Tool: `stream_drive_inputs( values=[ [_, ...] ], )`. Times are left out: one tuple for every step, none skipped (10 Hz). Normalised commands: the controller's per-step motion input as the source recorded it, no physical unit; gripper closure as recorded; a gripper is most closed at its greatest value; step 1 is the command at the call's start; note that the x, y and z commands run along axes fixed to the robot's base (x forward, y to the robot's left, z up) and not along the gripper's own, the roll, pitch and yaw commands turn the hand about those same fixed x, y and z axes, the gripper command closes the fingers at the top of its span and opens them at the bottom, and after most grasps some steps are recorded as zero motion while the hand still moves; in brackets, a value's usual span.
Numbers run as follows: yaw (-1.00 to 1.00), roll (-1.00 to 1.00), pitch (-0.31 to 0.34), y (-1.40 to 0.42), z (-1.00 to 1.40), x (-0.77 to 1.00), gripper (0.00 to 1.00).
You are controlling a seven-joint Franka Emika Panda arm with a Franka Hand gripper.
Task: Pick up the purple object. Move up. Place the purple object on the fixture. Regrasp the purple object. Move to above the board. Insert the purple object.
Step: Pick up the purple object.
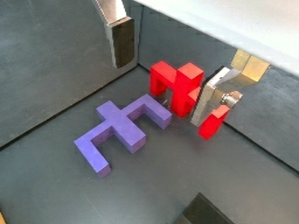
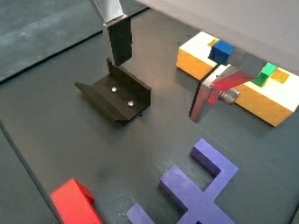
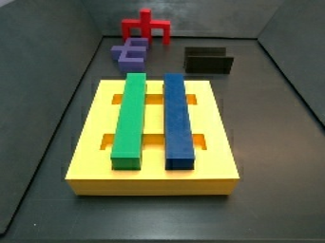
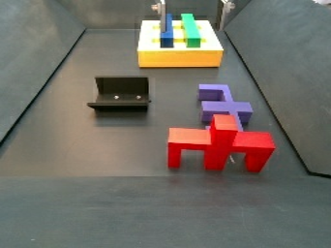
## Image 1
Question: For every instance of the black fixture bracket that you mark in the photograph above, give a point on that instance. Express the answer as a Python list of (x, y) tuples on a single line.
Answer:
[(201, 212)]

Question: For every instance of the purple interlocking block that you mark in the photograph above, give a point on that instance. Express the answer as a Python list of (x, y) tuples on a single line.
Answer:
[(117, 124)]

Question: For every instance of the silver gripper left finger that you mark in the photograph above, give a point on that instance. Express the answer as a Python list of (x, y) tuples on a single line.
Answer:
[(119, 29)]

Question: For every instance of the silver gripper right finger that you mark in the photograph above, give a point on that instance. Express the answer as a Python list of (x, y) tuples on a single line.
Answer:
[(220, 90)]

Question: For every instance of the red interlocking block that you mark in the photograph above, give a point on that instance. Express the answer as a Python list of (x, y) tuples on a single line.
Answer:
[(183, 81)]

